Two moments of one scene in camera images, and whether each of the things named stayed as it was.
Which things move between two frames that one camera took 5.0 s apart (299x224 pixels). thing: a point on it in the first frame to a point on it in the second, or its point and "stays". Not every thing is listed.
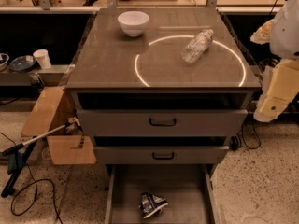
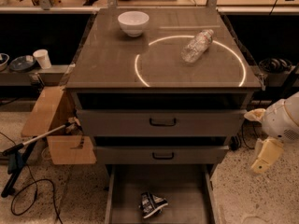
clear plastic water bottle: x=197 y=46 stays
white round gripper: x=286 y=32 to x=279 y=120
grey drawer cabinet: x=162 y=90 stays
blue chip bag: x=151 y=204 stays
